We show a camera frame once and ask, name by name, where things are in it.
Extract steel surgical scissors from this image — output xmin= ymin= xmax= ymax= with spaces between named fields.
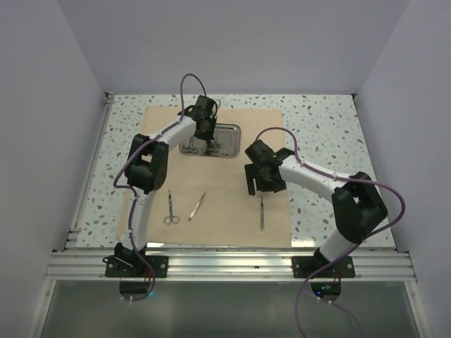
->
xmin=163 ymin=190 xmax=180 ymax=225

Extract beige surgical wrap cloth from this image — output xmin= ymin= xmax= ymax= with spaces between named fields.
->
xmin=117 ymin=106 xmax=291 ymax=249

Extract stainless steel instrument tray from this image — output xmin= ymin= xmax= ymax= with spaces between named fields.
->
xmin=181 ymin=123 xmax=241 ymax=158

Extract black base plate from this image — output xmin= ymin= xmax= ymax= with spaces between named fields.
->
xmin=102 ymin=256 xmax=169 ymax=278
xmin=291 ymin=256 xmax=356 ymax=278

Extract aluminium mounting rail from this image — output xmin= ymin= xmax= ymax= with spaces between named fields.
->
xmin=45 ymin=248 xmax=416 ymax=282

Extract steel tweezers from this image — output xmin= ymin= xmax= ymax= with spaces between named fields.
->
xmin=204 ymin=139 xmax=216 ymax=156
xmin=187 ymin=191 xmax=206 ymax=222

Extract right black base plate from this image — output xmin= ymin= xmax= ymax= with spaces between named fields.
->
xmin=291 ymin=256 xmax=356 ymax=278

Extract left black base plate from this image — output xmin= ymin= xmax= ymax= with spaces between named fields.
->
xmin=102 ymin=256 xmax=169 ymax=278

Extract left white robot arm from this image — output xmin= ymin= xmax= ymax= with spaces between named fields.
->
xmin=113 ymin=95 xmax=218 ymax=277

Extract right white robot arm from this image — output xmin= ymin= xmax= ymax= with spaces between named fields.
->
xmin=245 ymin=139 xmax=388 ymax=277

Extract steel scalpel handle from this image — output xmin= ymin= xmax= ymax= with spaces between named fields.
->
xmin=260 ymin=195 xmax=265 ymax=232

